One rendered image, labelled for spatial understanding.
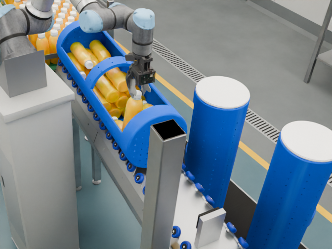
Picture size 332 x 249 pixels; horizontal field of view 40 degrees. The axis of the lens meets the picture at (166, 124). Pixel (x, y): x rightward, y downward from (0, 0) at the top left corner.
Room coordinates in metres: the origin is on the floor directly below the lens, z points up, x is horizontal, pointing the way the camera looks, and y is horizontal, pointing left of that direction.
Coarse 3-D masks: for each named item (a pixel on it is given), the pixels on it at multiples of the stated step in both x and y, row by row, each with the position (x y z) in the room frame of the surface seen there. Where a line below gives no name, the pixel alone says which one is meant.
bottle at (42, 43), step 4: (40, 40) 2.17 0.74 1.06; (44, 40) 2.18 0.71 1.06; (36, 44) 2.17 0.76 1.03; (40, 44) 2.16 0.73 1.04; (44, 44) 2.17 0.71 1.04; (48, 44) 2.19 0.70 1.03; (40, 48) 2.16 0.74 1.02; (44, 48) 2.16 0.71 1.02; (48, 48) 2.19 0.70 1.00; (44, 52) 2.16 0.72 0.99; (48, 52) 2.18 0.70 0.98; (48, 60) 2.18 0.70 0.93; (48, 64) 2.18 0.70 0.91
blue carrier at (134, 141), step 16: (64, 32) 2.05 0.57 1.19; (80, 32) 2.12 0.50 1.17; (64, 48) 2.07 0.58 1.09; (112, 48) 2.12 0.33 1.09; (64, 64) 1.96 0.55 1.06; (112, 64) 1.73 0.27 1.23; (128, 64) 1.77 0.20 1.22; (80, 80) 1.76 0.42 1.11; (96, 80) 1.68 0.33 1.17; (96, 96) 1.61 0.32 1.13; (144, 96) 1.78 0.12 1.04; (160, 96) 1.56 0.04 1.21; (96, 112) 1.61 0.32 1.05; (144, 112) 1.42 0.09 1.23; (160, 112) 1.42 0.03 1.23; (176, 112) 1.47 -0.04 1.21; (112, 128) 1.44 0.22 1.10; (128, 128) 1.37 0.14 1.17; (144, 128) 1.36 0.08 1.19; (128, 144) 1.33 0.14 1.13; (144, 144) 1.36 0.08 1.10; (128, 160) 1.34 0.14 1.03; (144, 160) 1.37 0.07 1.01
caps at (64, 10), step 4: (16, 0) 2.58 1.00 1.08; (24, 0) 2.57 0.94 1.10; (56, 0) 2.62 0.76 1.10; (68, 0) 2.64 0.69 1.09; (20, 4) 2.51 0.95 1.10; (24, 4) 2.51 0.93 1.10; (52, 4) 2.55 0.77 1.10; (56, 4) 2.56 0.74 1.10; (64, 4) 2.57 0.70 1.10; (68, 4) 2.58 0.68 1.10; (52, 8) 2.53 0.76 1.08; (56, 8) 2.53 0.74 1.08; (64, 8) 2.52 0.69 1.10; (72, 8) 2.54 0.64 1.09; (64, 12) 2.50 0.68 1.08
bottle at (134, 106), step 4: (128, 100) 1.45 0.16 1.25; (132, 100) 1.44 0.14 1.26; (136, 100) 1.45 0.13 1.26; (140, 100) 1.45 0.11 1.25; (128, 104) 1.44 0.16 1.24; (132, 104) 1.43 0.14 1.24; (136, 104) 1.43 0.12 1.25; (140, 104) 1.44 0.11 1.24; (128, 108) 1.43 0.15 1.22; (132, 108) 1.43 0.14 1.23; (136, 108) 1.43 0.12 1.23; (140, 108) 1.44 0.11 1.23; (128, 112) 1.43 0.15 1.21; (132, 112) 1.43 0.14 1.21; (136, 112) 1.43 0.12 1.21; (124, 116) 1.44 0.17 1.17; (128, 116) 1.43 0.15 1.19; (132, 116) 1.42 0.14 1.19; (124, 120) 1.44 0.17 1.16; (128, 120) 1.42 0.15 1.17; (124, 124) 1.43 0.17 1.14
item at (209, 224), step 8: (216, 208) 1.09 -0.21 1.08; (200, 216) 1.05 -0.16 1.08; (208, 216) 1.05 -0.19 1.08; (216, 216) 1.05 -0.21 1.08; (224, 216) 1.07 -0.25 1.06; (200, 224) 1.03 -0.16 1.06; (208, 224) 1.04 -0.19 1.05; (216, 224) 1.06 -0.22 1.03; (200, 232) 1.02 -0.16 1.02; (208, 232) 1.04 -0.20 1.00; (216, 232) 1.06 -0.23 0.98; (200, 240) 1.02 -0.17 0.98; (208, 240) 1.05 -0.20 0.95
